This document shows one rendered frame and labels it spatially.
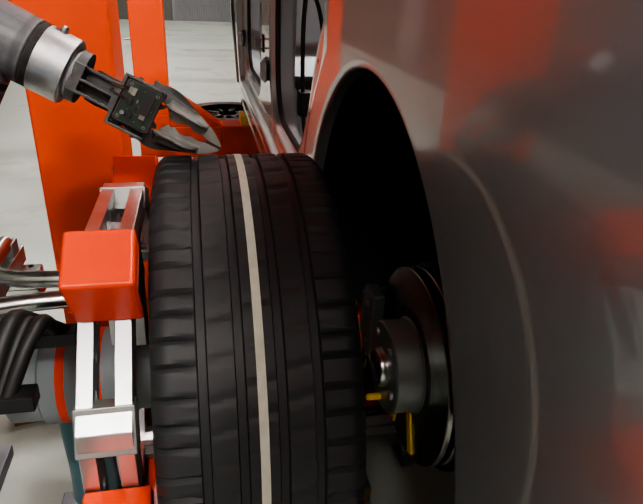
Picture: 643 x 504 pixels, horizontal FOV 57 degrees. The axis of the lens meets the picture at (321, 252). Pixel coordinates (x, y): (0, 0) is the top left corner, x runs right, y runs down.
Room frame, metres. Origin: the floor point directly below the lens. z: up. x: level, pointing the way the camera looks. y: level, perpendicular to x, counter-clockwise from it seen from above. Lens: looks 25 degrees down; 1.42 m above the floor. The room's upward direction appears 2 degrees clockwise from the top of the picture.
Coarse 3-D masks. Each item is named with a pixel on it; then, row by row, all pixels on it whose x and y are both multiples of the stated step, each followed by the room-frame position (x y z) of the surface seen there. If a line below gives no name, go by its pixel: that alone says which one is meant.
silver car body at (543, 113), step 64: (256, 0) 3.15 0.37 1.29; (320, 0) 3.24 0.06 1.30; (384, 0) 0.72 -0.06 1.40; (448, 0) 0.54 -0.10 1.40; (512, 0) 0.43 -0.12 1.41; (576, 0) 0.36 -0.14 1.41; (640, 0) 0.31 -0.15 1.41; (256, 64) 3.07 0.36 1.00; (320, 64) 1.19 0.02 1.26; (384, 64) 0.70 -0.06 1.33; (448, 64) 0.52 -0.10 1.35; (512, 64) 0.42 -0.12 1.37; (576, 64) 0.35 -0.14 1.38; (640, 64) 0.30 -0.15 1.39; (256, 128) 2.28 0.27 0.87; (448, 128) 0.51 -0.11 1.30; (512, 128) 0.40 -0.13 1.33; (576, 128) 0.34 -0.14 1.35; (640, 128) 0.29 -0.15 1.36; (448, 192) 0.49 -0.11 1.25; (512, 192) 0.39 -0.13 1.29; (576, 192) 0.32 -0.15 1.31; (640, 192) 0.28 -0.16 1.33; (448, 256) 0.47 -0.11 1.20; (512, 256) 0.37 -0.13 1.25; (576, 256) 0.31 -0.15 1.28; (640, 256) 0.26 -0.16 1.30; (448, 320) 0.45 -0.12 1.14; (512, 320) 0.36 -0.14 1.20; (576, 320) 0.30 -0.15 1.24; (640, 320) 0.25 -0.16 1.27; (512, 384) 0.34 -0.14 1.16; (576, 384) 0.28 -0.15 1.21; (640, 384) 0.24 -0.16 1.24; (512, 448) 0.33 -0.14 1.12; (576, 448) 0.27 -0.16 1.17; (640, 448) 0.23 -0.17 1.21
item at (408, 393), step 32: (416, 288) 0.80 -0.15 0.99; (384, 320) 0.81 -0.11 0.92; (416, 320) 0.78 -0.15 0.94; (416, 352) 0.74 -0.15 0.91; (448, 352) 0.68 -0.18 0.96; (416, 384) 0.72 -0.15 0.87; (448, 384) 0.65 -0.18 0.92; (416, 416) 0.74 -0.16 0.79; (448, 416) 0.64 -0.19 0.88; (416, 448) 0.72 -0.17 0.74; (448, 448) 0.66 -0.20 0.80
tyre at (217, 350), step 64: (192, 192) 0.70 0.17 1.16; (256, 192) 0.70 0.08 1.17; (320, 192) 0.71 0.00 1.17; (192, 256) 0.60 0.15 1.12; (320, 256) 0.62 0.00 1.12; (192, 320) 0.54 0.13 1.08; (320, 320) 0.56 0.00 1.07; (192, 384) 0.50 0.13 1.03; (256, 384) 0.51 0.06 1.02; (320, 384) 0.52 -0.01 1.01; (192, 448) 0.47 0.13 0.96; (256, 448) 0.48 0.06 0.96; (320, 448) 0.50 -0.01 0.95
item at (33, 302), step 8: (8, 296) 0.68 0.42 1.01; (16, 296) 0.68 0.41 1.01; (24, 296) 0.68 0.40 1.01; (32, 296) 0.69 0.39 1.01; (40, 296) 0.69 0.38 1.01; (48, 296) 0.69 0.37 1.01; (56, 296) 0.69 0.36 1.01; (0, 304) 0.67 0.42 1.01; (8, 304) 0.67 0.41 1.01; (16, 304) 0.67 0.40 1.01; (24, 304) 0.68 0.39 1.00; (32, 304) 0.68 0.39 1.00; (40, 304) 0.68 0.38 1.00; (48, 304) 0.68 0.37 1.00; (56, 304) 0.69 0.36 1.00; (64, 304) 0.69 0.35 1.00; (0, 312) 0.66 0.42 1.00
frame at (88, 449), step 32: (128, 192) 0.83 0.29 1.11; (96, 224) 0.69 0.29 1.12; (128, 224) 0.69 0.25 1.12; (128, 320) 0.58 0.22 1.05; (96, 352) 0.56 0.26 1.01; (128, 352) 0.55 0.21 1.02; (96, 384) 0.54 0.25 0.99; (128, 384) 0.53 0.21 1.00; (96, 416) 0.50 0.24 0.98; (128, 416) 0.50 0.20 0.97; (96, 448) 0.48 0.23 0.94; (128, 448) 0.49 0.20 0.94; (96, 480) 0.48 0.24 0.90; (128, 480) 0.49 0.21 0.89
